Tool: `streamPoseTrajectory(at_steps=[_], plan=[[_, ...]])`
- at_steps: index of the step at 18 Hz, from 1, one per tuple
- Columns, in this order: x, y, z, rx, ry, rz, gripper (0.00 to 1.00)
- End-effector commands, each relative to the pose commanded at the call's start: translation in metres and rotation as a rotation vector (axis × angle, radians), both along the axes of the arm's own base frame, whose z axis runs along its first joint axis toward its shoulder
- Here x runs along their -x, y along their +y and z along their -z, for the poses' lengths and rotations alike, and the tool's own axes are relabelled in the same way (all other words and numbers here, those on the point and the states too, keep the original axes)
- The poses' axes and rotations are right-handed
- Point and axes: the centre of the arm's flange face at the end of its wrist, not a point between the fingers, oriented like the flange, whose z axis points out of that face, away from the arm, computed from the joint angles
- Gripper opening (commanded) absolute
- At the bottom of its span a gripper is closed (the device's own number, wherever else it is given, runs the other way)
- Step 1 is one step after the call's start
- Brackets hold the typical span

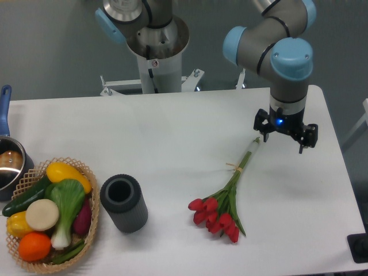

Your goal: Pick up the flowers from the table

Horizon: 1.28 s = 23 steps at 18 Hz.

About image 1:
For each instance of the yellow squash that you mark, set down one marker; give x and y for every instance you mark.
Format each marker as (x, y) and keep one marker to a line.
(58, 171)

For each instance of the white frame at right edge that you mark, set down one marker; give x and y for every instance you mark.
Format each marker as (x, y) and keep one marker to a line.
(356, 131)

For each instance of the blue handled saucepan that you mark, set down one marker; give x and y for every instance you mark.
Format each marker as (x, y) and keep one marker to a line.
(15, 162)

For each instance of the black device at table edge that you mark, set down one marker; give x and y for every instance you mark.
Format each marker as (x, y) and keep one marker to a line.
(358, 247)

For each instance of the yellow bell pepper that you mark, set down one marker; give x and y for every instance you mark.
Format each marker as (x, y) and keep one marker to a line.
(17, 225)

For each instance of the purple sweet potato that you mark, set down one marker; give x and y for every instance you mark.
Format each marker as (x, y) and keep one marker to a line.
(82, 222)

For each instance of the woven wicker basket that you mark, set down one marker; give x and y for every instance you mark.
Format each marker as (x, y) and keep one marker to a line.
(46, 266)

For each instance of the green bean pod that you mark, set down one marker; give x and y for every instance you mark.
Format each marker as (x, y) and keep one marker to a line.
(69, 254)

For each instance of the green bok choy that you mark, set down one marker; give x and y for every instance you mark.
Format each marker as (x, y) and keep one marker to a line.
(68, 195)

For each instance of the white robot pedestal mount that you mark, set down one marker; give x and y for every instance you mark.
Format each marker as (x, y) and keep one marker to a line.
(159, 58)

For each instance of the green cucumber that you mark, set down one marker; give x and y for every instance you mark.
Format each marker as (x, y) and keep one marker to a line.
(23, 201)

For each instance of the red tulip bouquet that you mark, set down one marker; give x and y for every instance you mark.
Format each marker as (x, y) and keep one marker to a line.
(218, 211)

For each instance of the orange fruit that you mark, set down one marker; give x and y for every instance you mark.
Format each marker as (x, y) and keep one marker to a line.
(34, 246)

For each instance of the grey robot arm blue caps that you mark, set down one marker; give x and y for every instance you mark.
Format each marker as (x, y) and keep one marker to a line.
(273, 50)

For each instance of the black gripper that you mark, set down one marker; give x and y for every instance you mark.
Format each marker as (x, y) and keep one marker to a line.
(287, 118)

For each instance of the dark grey ribbed vase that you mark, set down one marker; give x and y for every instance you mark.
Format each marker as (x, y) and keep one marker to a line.
(122, 198)

